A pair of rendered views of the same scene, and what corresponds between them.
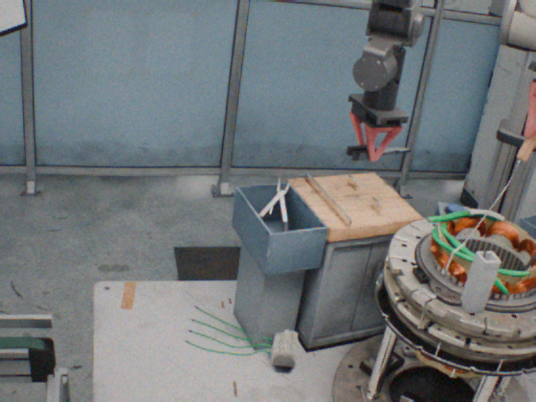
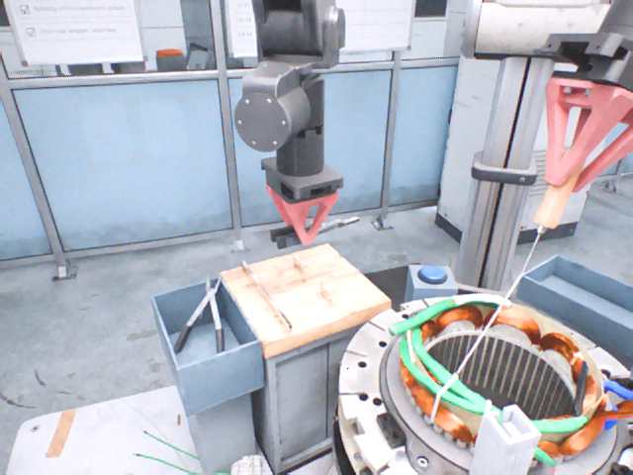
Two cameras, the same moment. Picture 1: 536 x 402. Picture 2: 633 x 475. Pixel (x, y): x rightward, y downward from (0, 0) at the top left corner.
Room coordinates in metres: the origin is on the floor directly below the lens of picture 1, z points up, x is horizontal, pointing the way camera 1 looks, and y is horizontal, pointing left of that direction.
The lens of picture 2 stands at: (0.53, -0.16, 1.47)
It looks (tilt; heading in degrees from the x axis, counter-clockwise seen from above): 30 degrees down; 358
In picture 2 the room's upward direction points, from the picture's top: straight up
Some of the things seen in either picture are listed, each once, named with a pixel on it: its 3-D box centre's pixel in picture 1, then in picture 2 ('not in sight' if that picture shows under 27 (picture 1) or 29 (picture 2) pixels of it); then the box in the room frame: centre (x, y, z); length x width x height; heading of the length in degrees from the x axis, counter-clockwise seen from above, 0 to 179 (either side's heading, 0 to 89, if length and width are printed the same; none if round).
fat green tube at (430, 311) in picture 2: (462, 216); (443, 312); (0.92, -0.32, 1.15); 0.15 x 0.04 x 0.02; 108
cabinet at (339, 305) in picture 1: (341, 266); (303, 360); (1.10, -0.16, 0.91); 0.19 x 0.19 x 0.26; 26
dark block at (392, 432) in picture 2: (420, 274); (390, 427); (0.81, -0.24, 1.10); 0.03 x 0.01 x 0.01; 17
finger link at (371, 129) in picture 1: (373, 133); (302, 207); (1.05, -0.16, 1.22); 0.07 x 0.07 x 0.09; 27
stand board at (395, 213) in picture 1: (353, 204); (302, 292); (1.10, -0.16, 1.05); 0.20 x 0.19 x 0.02; 116
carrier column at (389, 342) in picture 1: (384, 356); not in sight; (0.84, -0.23, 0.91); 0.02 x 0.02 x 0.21
